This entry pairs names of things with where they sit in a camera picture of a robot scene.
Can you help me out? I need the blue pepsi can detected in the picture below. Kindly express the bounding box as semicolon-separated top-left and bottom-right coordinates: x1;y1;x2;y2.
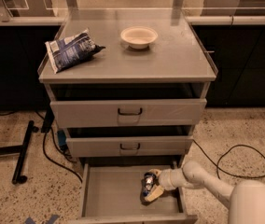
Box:
142;173;156;197

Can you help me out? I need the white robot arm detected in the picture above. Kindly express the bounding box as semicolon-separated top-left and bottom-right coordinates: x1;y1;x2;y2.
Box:
142;161;265;224

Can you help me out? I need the black metal stand leg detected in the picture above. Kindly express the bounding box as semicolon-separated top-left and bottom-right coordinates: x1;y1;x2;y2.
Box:
0;120;38;185

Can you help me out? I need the top grey drawer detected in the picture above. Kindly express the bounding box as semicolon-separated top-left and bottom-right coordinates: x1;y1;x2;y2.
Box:
50;99;206;128

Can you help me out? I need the blue chip bag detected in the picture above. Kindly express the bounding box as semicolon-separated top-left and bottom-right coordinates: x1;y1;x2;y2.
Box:
45;29;105;74

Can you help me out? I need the grey drawer cabinet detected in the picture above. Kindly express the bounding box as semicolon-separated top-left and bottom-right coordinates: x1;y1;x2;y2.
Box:
37;8;219;224

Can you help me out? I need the middle grey drawer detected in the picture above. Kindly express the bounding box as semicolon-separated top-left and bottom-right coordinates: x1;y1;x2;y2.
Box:
66;136;192;157

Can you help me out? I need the black floor cable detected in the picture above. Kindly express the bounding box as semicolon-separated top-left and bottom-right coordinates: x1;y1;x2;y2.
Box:
35;109;84;184
193;139;265;180

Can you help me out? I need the black floor cable left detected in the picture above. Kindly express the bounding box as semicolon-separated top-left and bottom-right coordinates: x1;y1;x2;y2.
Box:
35;109;84;184

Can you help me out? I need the blue power adapter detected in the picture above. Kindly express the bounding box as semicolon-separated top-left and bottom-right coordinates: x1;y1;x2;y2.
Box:
57;130;67;150

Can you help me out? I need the black floor cable right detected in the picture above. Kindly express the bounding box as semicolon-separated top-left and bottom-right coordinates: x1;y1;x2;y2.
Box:
193;139;265;180

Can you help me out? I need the bottom grey drawer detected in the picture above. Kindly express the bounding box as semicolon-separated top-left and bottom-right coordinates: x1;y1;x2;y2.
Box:
68;164;198;224

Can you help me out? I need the grey drawer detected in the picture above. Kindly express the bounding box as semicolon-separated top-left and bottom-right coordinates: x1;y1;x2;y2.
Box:
66;136;192;157
68;164;198;224
50;99;206;128

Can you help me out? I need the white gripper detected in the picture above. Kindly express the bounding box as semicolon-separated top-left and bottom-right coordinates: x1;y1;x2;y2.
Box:
144;169;184;203

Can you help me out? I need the white paper bowl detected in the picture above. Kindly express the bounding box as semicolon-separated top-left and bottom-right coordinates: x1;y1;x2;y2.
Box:
120;26;158;49

